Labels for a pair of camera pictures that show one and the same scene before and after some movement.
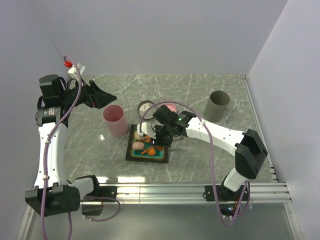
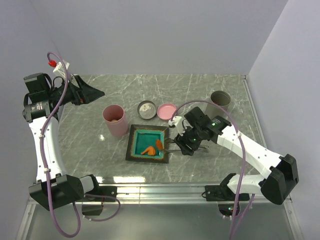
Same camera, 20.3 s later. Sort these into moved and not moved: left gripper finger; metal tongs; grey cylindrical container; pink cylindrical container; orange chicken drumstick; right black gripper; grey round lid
Moved: right black gripper; left gripper finger; metal tongs
Not moved: grey round lid; orange chicken drumstick; grey cylindrical container; pink cylindrical container
